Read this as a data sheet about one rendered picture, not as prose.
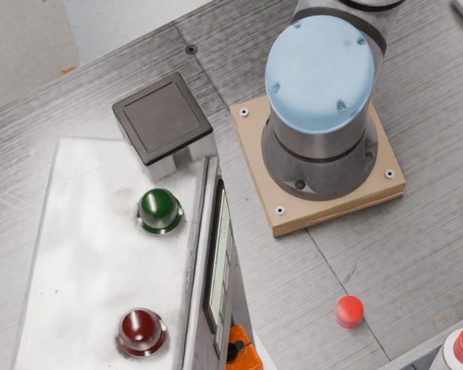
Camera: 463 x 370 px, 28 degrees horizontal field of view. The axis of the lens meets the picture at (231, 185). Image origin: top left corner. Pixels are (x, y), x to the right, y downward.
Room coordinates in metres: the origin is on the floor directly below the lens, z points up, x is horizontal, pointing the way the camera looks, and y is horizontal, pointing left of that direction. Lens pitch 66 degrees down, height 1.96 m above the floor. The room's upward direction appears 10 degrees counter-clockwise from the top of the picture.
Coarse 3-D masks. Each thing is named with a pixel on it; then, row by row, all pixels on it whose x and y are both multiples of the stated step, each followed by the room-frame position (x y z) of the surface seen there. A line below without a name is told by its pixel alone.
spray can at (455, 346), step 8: (448, 336) 0.21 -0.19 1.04; (456, 336) 0.21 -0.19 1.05; (448, 344) 0.20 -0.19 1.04; (456, 344) 0.19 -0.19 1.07; (440, 352) 0.20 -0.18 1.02; (448, 352) 0.19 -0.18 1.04; (456, 352) 0.19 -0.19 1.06; (440, 360) 0.19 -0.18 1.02; (448, 360) 0.19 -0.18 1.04; (456, 360) 0.18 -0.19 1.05; (432, 368) 0.20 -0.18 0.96; (440, 368) 0.19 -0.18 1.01; (448, 368) 0.18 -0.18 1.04; (456, 368) 0.18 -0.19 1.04
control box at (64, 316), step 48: (96, 144) 0.26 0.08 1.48; (48, 192) 0.24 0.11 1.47; (96, 192) 0.23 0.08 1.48; (192, 192) 0.22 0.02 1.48; (48, 240) 0.21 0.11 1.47; (96, 240) 0.20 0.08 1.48; (144, 240) 0.20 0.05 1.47; (192, 240) 0.19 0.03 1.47; (48, 288) 0.18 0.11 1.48; (96, 288) 0.17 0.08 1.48; (144, 288) 0.17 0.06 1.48; (192, 288) 0.17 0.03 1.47; (48, 336) 0.15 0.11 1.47; (96, 336) 0.14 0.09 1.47; (192, 336) 0.14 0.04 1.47
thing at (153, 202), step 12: (144, 192) 0.22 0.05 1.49; (156, 192) 0.21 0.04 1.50; (168, 192) 0.21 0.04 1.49; (144, 204) 0.21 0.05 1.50; (156, 204) 0.21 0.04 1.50; (168, 204) 0.21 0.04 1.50; (180, 204) 0.21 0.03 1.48; (144, 216) 0.20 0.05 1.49; (156, 216) 0.20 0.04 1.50; (168, 216) 0.20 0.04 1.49; (180, 216) 0.20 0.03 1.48; (144, 228) 0.20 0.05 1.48; (156, 228) 0.20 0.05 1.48; (168, 228) 0.20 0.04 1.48
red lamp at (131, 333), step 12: (132, 312) 0.15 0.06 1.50; (144, 312) 0.15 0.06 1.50; (120, 324) 0.14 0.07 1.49; (132, 324) 0.14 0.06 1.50; (144, 324) 0.14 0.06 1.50; (156, 324) 0.14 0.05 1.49; (120, 336) 0.14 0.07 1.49; (132, 336) 0.14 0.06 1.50; (144, 336) 0.13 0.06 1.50; (156, 336) 0.13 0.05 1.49; (132, 348) 0.13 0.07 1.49; (144, 348) 0.13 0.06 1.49; (156, 348) 0.13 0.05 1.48
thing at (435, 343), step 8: (448, 328) 0.24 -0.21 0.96; (456, 328) 0.24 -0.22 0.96; (440, 336) 0.23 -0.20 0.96; (424, 344) 0.22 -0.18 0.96; (432, 344) 0.22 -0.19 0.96; (440, 344) 0.22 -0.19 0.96; (408, 352) 0.22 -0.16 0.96; (416, 352) 0.22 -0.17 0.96; (424, 352) 0.22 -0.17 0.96; (392, 360) 0.21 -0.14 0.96; (400, 360) 0.21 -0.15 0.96; (408, 360) 0.21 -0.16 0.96; (416, 360) 0.21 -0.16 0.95; (384, 368) 0.21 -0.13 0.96; (392, 368) 0.21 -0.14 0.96; (400, 368) 0.20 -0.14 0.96
